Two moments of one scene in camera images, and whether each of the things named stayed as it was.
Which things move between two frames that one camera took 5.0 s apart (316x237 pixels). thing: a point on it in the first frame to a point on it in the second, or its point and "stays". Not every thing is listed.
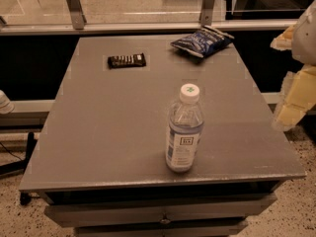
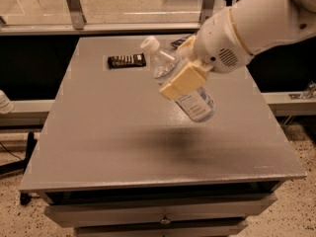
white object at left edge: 6,106 stays
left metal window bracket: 74,4 stays
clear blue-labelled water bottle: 186,127 to 166,67
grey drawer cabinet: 102,161 stays
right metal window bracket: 207,7 stays
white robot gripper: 305,39 to 218,43
